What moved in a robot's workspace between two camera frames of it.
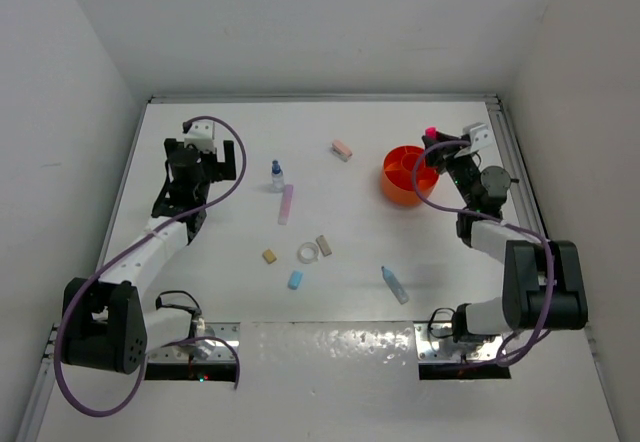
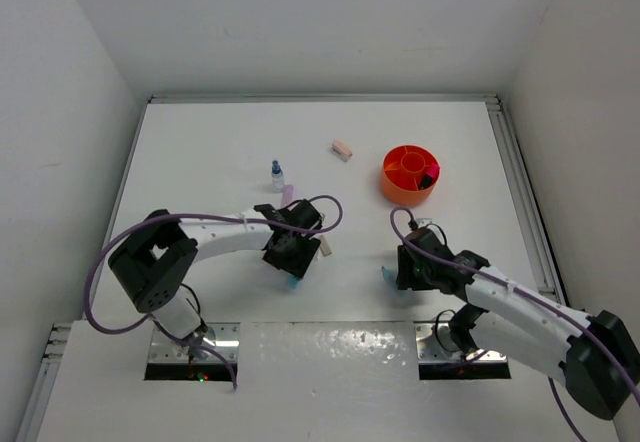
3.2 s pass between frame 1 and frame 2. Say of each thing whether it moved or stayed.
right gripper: moved
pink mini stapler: stayed
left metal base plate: stayed
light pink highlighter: stayed
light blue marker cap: stayed
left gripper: moved
